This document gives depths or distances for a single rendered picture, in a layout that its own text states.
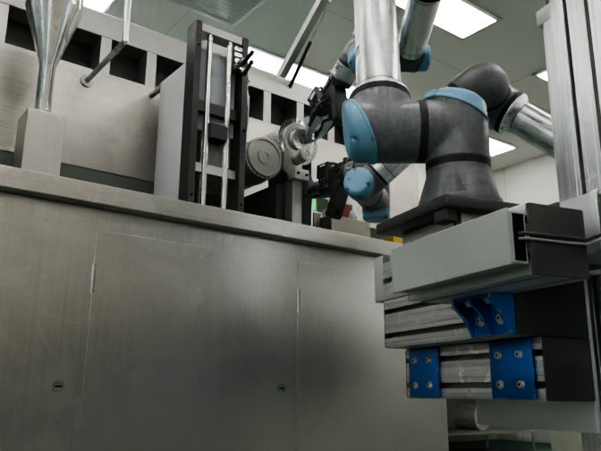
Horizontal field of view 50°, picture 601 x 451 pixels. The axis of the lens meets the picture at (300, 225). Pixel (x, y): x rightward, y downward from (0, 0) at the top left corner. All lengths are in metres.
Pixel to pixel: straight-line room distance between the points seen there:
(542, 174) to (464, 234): 6.03
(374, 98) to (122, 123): 1.07
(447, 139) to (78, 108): 1.21
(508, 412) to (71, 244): 0.84
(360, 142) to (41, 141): 0.84
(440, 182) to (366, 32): 0.34
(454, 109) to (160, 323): 0.70
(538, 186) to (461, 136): 5.72
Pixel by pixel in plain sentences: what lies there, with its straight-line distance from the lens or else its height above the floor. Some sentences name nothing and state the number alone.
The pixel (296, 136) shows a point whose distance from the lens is 1.96.
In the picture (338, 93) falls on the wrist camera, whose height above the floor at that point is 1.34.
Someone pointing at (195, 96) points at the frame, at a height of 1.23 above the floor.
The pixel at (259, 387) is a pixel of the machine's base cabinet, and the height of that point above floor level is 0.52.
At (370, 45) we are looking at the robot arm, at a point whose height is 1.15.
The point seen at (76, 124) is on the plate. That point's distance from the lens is 2.03.
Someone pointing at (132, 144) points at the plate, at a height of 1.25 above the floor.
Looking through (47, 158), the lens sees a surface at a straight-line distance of 1.68.
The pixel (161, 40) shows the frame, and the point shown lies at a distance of 2.27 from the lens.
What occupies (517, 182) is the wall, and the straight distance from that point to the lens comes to 7.03.
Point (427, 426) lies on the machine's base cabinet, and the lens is 1.81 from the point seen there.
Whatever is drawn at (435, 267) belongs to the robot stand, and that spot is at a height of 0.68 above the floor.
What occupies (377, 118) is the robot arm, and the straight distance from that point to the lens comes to 1.17.
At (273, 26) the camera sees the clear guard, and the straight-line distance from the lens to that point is 2.42.
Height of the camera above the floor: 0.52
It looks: 14 degrees up
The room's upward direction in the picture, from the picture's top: straight up
